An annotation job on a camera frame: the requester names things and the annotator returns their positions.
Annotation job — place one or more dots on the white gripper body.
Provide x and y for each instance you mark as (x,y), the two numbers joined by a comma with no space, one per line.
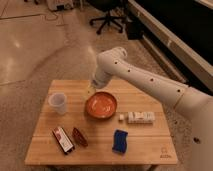
(96,83)

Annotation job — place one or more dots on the translucent white cup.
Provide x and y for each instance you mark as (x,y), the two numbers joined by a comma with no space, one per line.
(58,101)

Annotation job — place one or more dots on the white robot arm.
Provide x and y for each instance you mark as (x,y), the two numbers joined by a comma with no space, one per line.
(188,101)

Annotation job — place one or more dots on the orange ceramic bowl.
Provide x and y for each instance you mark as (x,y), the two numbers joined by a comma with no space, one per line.
(101,105)

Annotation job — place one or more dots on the small white cube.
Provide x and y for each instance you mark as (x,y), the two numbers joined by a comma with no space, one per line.
(121,117)

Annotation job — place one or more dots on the wooden table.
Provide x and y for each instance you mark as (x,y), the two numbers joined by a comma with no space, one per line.
(146,143)

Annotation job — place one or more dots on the white pill organizer box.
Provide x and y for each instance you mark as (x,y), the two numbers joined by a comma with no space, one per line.
(141,117)

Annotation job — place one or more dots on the dark red snack packet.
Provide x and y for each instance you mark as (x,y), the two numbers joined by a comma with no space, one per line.
(79,138)

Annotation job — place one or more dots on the blue sponge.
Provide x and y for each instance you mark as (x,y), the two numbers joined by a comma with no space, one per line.
(120,141)

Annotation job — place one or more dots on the red and white box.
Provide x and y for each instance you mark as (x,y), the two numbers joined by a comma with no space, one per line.
(64,141)

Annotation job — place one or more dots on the black office chair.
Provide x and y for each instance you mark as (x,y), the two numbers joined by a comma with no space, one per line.
(107,6)

